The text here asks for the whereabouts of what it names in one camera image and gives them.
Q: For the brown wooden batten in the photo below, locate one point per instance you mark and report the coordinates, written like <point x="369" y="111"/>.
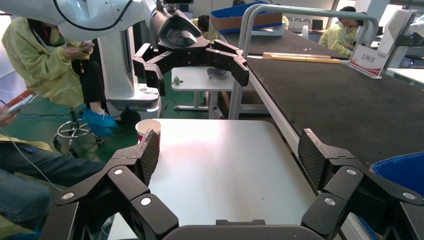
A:
<point x="308" y="60"/>

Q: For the chrome swivel stool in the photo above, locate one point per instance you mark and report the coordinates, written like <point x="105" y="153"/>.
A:
<point x="74" y="130"/>

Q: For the black belt conveyor table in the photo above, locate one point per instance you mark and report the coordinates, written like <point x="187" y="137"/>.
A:
<point x="331" y="99"/>

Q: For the blue corrugated plastic bin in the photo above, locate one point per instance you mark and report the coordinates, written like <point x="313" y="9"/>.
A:
<point x="404" y="172"/>
<point x="245" y="16"/>

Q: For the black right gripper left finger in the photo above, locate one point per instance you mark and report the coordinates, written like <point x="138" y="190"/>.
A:
<point x="150" y="152"/>

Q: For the white red acrylic sign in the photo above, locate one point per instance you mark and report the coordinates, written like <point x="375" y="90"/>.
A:
<point x="366" y="61"/>

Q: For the dark grey small device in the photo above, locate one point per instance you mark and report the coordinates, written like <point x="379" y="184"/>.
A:
<point x="217" y="73"/>

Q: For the smartphone in dark case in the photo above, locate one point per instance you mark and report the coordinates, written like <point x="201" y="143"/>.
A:
<point x="85" y="47"/>

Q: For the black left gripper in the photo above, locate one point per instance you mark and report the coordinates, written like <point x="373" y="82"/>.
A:
<point x="179" y="33"/>

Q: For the person yellow coat black trousers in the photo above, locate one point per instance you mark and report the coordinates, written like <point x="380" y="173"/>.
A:
<point x="39" y="66"/>

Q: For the red white paper cup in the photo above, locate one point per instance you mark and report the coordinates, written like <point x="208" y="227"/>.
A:
<point x="147" y="127"/>

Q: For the white table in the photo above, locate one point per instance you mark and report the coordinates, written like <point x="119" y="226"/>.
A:
<point x="195" y="79"/>
<point x="405" y="75"/>

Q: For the person yellow coat blue jeans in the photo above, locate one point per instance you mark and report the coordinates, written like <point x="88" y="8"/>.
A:
<point x="26" y="195"/>

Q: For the black laptop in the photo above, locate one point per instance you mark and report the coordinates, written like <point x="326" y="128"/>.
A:
<point x="317" y="24"/>

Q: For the white machine housing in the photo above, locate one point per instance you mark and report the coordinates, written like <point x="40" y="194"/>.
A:
<point x="394" y="30"/>

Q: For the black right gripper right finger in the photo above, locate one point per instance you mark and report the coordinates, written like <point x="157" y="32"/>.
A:
<point x="309" y="155"/>

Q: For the grey metal tube frame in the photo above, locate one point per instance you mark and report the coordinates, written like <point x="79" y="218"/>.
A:
<point x="311" y="12"/>

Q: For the blue shoe cover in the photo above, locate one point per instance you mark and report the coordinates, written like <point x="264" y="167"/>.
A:
<point x="97" y="121"/>

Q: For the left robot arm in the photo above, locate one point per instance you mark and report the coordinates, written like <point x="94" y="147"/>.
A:
<point x="92" y="13"/>

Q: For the small green object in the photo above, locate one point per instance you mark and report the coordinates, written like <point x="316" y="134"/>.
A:
<point x="177" y="80"/>

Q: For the person in yellow coat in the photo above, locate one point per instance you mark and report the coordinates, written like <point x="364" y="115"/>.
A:
<point x="336" y="38"/>
<point x="202" y="24"/>

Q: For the white robot body column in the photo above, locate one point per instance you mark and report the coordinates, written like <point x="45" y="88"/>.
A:
<point x="114" y="73"/>

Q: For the white smartphone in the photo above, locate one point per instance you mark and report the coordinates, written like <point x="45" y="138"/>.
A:
<point x="20" y="104"/>

